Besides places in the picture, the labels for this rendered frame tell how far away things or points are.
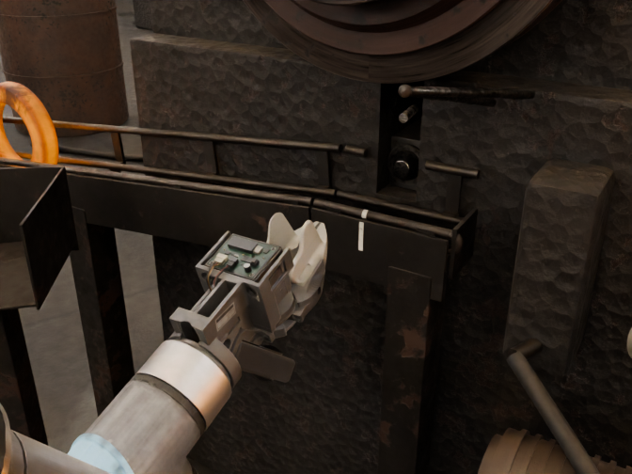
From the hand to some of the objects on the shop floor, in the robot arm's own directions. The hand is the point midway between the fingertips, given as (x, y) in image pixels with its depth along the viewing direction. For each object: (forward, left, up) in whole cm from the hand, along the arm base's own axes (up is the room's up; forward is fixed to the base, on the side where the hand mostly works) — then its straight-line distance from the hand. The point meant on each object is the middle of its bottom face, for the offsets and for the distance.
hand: (315, 237), depth 74 cm
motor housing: (+6, -26, -77) cm, 81 cm away
